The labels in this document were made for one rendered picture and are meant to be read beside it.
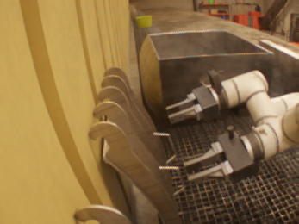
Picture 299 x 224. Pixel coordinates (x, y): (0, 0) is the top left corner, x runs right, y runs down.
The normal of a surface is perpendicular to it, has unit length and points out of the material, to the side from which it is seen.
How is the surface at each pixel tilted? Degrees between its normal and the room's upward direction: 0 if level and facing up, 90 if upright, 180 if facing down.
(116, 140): 90
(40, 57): 90
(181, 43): 90
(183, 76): 90
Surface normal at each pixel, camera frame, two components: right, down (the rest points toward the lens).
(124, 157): 0.08, 0.50
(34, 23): 0.40, 0.42
